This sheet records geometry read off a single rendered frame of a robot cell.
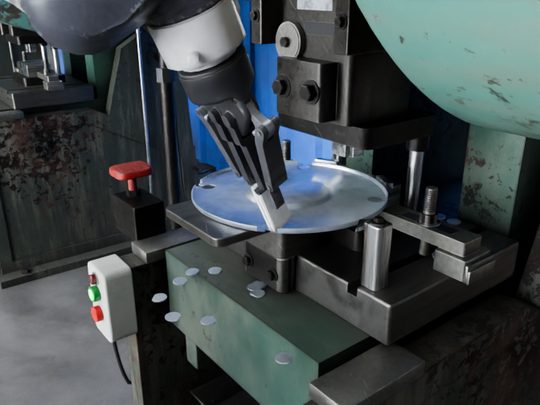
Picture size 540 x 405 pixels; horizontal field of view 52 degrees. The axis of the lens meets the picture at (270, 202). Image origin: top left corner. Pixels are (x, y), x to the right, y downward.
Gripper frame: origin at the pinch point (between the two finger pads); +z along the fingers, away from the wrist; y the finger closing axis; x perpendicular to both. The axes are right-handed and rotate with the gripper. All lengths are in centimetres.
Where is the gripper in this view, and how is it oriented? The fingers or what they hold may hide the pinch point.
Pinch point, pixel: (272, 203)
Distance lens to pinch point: 68.7
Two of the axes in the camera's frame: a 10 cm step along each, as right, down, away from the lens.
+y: 6.4, 2.9, -7.2
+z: 3.2, 7.4, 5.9
